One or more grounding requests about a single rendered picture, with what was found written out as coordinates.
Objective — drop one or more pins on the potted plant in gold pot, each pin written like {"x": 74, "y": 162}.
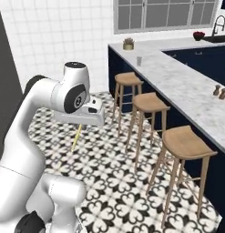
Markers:
{"x": 128, "y": 44}

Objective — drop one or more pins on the dark grey tall panel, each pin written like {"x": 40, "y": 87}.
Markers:
{"x": 6, "y": 75}

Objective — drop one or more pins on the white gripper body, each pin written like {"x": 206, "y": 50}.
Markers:
{"x": 83, "y": 116}

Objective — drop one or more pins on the black curved tap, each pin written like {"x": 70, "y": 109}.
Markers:
{"x": 218, "y": 25}

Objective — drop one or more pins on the yellow straw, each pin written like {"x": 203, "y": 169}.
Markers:
{"x": 76, "y": 139}

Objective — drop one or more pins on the dark bowl of red fruit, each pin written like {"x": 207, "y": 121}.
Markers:
{"x": 198, "y": 35}

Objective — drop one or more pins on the grey framed window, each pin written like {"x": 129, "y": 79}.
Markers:
{"x": 165, "y": 13}

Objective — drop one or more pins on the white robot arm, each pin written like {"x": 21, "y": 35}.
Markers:
{"x": 24, "y": 127}

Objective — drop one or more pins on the black sink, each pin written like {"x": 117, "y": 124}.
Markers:
{"x": 218, "y": 38}

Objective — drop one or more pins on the brown wooden shaker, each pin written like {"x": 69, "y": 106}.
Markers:
{"x": 222, "y": 93}
{"x": 216, "y": 90}

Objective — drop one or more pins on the wooden bar stool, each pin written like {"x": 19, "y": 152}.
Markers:
{"x": 185, "y": 142}
{"x": 127, "y": 79}
{"x": 148, "y": 102}

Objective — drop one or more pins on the navy dining counter base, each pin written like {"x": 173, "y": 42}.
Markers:
{"x": 220, "y": 179}

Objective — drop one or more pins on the glass cup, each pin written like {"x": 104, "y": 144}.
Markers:
{"x": 139, "y": 61}

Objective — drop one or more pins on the navy cupboard run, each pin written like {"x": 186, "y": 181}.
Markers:
{"x": 205, "y": 62}

